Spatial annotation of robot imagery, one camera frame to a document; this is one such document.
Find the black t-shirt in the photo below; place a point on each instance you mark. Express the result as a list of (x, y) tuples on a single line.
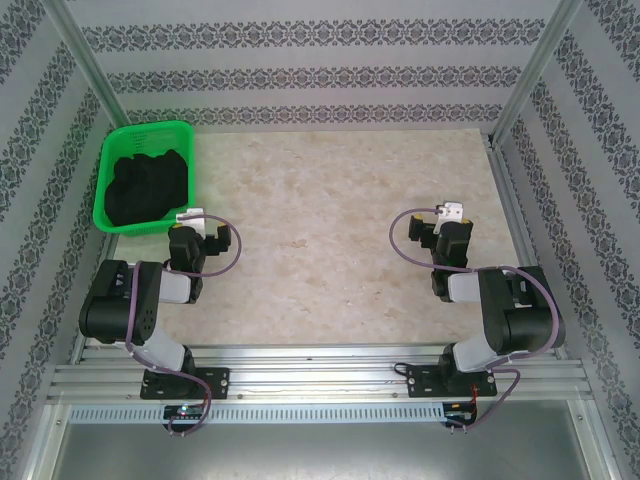
[(145, 187)]

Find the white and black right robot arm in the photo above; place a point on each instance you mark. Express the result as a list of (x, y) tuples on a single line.
[(525, 310)]

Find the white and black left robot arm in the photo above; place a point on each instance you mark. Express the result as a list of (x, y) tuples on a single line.
[(120, 305)]

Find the green plastic basket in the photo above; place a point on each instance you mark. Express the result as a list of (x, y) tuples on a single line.
[(145, 137)]

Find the small controller board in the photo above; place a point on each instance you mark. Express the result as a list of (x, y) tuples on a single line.
[(461, 411), (185, 411)]

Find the grey metal sheet panel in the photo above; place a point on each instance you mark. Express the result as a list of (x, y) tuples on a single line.
[(320, 450)]

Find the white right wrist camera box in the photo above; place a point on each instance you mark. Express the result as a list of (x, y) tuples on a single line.
[(452, 212)]

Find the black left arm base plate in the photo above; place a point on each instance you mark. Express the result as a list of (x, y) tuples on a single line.
[(217, 382)]

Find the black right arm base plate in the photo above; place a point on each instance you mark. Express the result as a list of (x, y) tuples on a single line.
[(425, 382)]

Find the aluminium mounting rail frame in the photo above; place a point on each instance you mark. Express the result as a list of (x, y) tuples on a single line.
[(320, 380)]

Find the aluminium corner post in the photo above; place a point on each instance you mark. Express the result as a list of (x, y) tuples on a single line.
[(537, 60), (85, 55)]

